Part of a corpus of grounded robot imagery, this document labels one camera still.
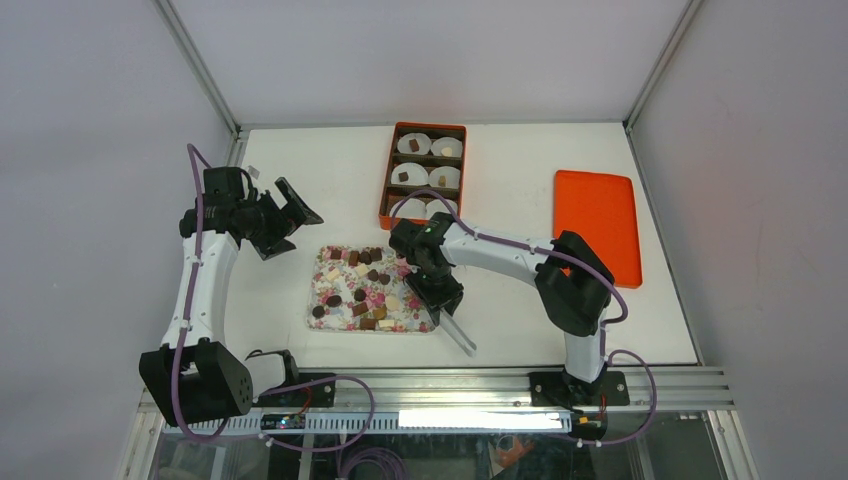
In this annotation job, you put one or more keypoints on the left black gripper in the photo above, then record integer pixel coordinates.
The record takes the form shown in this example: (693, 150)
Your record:
(291, 214)

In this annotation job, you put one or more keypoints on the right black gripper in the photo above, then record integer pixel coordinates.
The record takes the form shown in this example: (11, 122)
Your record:
(449, 298)

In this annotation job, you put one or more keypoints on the metal tongs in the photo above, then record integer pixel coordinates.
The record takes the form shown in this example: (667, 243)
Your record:
(463, 341)

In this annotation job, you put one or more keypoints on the orange box lid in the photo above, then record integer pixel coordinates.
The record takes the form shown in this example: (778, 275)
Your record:
(601, 208)

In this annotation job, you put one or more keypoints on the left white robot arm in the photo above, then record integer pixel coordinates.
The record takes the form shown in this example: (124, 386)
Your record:
(193, 376)

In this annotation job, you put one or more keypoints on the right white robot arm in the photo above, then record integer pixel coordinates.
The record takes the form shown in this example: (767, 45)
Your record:
(574, 286)

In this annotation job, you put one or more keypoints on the orange chocolate box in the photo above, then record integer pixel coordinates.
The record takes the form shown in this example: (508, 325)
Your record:
(423, 156)

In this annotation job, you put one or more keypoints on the floral tray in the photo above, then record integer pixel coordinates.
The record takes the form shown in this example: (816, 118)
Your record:
(379, 302)

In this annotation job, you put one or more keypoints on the white paper cup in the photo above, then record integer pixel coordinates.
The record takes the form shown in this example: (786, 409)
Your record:
(423, 140)
(414, 209)
(438, 206)
(455, 144)
(418, 175)
(452, 174)

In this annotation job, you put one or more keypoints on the white cable duct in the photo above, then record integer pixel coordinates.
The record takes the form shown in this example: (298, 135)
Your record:
(413, 421)

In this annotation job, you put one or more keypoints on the aluminium rail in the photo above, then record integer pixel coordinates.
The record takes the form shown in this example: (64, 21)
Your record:
(628, 389)

